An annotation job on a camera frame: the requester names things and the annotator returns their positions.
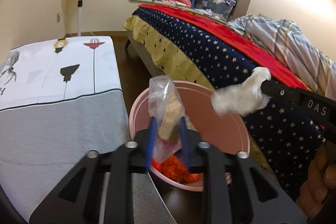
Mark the printed grey white mat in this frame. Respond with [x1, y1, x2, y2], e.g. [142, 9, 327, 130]
[1, 36, 174, 223]

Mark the striped plaid quilt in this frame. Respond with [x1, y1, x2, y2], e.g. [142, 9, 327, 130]
[227, 15, 335, 100]

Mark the clear bag with snacks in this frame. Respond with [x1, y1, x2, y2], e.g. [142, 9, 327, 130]
[148, 75, 195, 163]

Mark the bed with starry blanket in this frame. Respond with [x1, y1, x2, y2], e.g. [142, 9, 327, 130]
[123, 5, 325, 199]

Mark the clear storage bin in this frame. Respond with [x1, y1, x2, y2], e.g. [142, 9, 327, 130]
[195, 0, 236, 20]

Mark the person right hand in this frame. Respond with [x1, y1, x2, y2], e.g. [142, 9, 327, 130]
[295, 143, 335, 220]

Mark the orange plastic bag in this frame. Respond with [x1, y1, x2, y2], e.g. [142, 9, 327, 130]
[151, 155, 203, 184]

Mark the white tissue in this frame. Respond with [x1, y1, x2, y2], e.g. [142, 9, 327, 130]
[211, 67, 271, 117]

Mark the pink trash bin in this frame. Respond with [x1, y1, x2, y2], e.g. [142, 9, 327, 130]
[128, 80, 251, 192]

